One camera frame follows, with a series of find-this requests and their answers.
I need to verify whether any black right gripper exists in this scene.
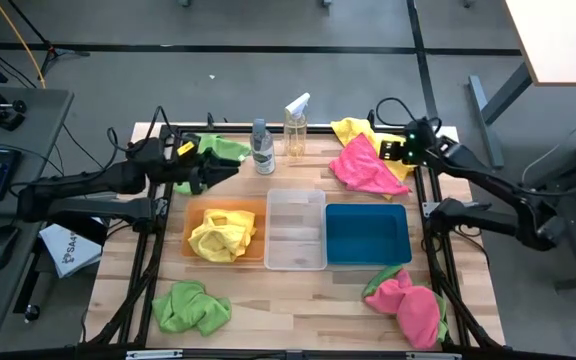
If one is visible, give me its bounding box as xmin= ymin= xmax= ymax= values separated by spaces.
xmin=378 ymin=130 xmax=420 ymax=167

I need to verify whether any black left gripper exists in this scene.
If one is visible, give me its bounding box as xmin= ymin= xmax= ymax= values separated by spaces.
xmin=166 ymin=132 xmax=243 ymax=196

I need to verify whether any green microfiber towel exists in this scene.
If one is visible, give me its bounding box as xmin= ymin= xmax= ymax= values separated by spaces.
xmin=172 ymin=132 xmax=252 ymax=196
xmin=361 ymin=264 xmax=451 ymax=344
xmin=151 ymin=280 xmax=233 ymax=338

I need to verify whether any pink microfiber towel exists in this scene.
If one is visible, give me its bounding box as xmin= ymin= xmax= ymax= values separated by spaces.
xmin=328 ymin=132 xmax=413 ymax=197
xmin=364 ymin=268 xmax=442 ymax=351

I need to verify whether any yellow microfiber towel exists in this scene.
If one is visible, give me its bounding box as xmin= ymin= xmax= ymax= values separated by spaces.
xmin=187 ymin=208 xmax=258 ymax=264
xmin=330 ymin=117 xmax=416 ymax=183

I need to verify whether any clear bottle with green label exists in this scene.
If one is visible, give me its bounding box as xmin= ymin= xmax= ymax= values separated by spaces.
xmin=249 ymin=118 xmax=277 ymax=176

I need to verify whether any orange plastic basket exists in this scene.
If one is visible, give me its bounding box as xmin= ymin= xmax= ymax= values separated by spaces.
xmin=181 ymin=197 xmax=269 ymax=263

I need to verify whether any spray bottle with white head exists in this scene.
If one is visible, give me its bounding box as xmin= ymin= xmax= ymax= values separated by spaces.
xmin=282 ymin=92 xmax=312 ymax=163

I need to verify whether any blue plastic basket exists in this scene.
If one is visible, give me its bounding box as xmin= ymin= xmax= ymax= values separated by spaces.
xmin=324 ymin=202 xmax=414 ymax=267

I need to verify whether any clear plastic basket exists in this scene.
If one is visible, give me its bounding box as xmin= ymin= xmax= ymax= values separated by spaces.
xmin=264 ymin=188 xmax=329 ymax=272

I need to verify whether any grey table leg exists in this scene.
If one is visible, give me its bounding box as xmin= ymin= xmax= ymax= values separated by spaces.
xmin=468 ymin=62 xmax=535 ymax=170

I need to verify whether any white printed booklet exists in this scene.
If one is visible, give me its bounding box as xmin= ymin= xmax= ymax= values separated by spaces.
xmin=38 ymin=222 xmax=104 ymax=280

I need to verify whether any grey side desk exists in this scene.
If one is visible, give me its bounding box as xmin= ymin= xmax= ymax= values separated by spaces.
xmin=0 ymin=87 xmax=76 ymax=339

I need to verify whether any black tripod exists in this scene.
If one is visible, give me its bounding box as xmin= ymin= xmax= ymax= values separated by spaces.
xmin=5 ymin=0 xmax=91 ymax=79

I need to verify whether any white table top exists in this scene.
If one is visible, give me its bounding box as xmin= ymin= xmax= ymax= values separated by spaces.
xmin=503 ymin=0 xmax=576 ymax=87

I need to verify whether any black clamp device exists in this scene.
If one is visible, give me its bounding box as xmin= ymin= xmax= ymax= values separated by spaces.
xmin=0 ymin=91 xmax=29 ymax=133

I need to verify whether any black computer mouse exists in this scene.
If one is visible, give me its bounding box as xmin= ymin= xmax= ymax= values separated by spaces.
xmin=0 ymin=224 xmax=21 ymax=272

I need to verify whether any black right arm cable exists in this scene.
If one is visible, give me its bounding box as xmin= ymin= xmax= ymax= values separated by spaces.
xmin=374 ymin=96 xmax=443 ymax=134

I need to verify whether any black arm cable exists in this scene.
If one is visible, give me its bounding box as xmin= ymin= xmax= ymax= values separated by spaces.
xmin=374 ymin=96 xmax=443 ymax=134
xmin=106 ymin=105 xmax=182 ymax=156

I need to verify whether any black aluminium table frame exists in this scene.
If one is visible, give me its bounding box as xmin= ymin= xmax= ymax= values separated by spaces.
xmin=80 ymin=123 xmax=505 ymax=360

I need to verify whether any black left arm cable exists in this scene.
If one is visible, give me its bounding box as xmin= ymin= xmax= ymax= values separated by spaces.
xmin=106 ymin=105 xmax=182 ymax=156

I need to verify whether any yellow cable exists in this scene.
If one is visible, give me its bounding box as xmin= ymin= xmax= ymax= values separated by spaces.
xmin=0 ymin=0 xmax=47 ymax=90

